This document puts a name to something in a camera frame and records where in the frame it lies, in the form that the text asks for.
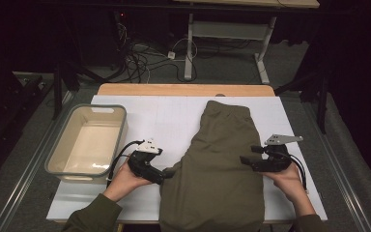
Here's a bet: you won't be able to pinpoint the person's right hand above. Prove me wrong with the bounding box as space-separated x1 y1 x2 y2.
260 163 307 204

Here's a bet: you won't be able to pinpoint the black metal stand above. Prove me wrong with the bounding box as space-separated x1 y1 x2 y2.
51 47 124 121
273 57 332 135

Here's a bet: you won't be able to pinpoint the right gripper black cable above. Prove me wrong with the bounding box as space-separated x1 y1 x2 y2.
286 153 310 194

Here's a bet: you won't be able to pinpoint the beige plastic basket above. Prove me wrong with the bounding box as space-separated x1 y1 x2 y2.
43 103 129 186

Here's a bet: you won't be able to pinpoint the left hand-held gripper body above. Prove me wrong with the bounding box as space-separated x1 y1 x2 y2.
128 138 167 186

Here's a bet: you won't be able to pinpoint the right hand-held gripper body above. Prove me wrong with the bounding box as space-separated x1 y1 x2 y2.
252 133 304 173

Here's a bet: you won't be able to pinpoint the olive green pants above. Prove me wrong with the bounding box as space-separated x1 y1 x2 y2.
158 100 266 232

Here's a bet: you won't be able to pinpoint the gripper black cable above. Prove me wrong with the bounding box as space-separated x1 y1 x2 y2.
286 153 310 194
105 139 145 189

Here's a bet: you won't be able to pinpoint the white frame desk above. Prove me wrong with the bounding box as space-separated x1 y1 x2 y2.
173 0 321 85

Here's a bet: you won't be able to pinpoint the white table board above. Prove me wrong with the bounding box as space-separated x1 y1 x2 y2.
46 95 328 223

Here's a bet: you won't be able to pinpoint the person's left hand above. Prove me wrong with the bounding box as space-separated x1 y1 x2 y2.
102 160 153 203

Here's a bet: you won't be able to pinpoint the tangle of floor cables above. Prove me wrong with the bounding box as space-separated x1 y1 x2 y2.
115 22 198 84

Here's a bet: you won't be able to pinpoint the metal floor rail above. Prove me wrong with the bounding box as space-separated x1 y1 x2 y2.
0 90 75 232
302 102 371 232

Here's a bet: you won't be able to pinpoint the wooden table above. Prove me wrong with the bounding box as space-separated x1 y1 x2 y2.
97 83 276 97

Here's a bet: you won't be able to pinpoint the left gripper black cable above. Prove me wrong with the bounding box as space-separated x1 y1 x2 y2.
105 139 145 189

